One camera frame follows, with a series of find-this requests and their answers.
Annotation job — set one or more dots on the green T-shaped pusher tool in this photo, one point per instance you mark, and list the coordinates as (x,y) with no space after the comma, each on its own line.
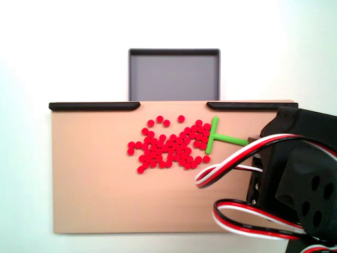
(226,138)

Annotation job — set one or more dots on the red cylindrical granule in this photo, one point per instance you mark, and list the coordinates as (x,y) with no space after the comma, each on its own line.
(153,164)
(206,158)
(162,164)
(198,159)
(140,170)
(131,144)
(144,131)
(206,133)
(203,146)
(194,128)
(187,166)
(166,123)
(130,151)
(142,158)
(187,130)
(199,123)
(146,165)
(181,162)
(150,123)
(168,164)
(207,126)
(181,118)
(194,164)
(138,144)
(159,119)

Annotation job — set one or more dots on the grey tray container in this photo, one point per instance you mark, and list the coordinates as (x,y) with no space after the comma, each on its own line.
(173,76)

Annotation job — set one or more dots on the beige wooden board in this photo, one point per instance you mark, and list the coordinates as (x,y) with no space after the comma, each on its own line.
(105,184)

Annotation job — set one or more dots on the black edge rail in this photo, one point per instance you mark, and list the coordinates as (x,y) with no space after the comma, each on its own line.
(92,106)
(237,106)

